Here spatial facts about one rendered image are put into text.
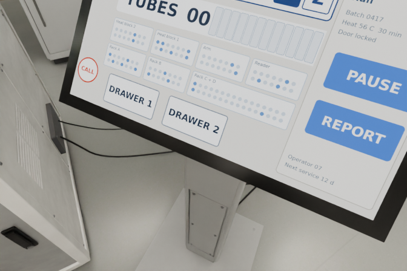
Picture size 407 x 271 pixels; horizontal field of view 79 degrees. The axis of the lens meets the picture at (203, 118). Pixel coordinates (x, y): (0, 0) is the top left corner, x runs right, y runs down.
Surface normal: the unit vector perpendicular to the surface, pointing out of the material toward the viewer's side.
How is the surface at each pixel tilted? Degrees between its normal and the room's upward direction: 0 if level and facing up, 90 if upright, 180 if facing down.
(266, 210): 0
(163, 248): 5
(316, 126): 50
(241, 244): 5
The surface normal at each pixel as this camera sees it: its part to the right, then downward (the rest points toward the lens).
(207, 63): -0.29, 0.06
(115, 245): 0.05, -0.68
